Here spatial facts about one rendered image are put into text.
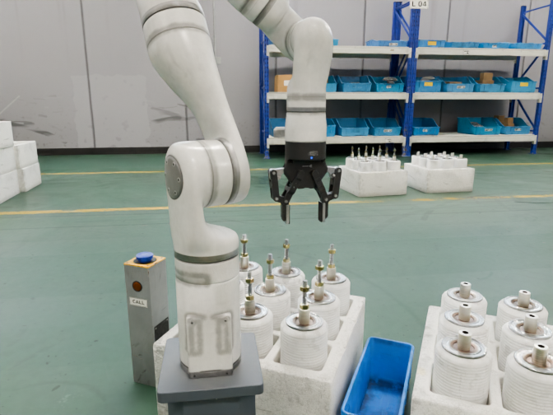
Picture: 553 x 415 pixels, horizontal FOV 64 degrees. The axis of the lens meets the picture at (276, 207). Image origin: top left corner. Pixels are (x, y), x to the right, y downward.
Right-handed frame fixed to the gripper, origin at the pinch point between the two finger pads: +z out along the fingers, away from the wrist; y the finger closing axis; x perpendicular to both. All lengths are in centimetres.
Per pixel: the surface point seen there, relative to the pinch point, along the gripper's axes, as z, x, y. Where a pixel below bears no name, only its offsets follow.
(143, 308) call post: 26.3, 22.4, -32.3
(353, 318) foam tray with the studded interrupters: 29.1, 11.5, 16.2
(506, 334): 22.7, -12.8, 37.3
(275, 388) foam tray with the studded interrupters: 33.0, -4.6, -6.7
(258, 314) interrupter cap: 21.7, 4.1, -8.2
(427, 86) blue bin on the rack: -40, 437, 292
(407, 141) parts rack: 28, 434, 268
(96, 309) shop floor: 47, 69, -51
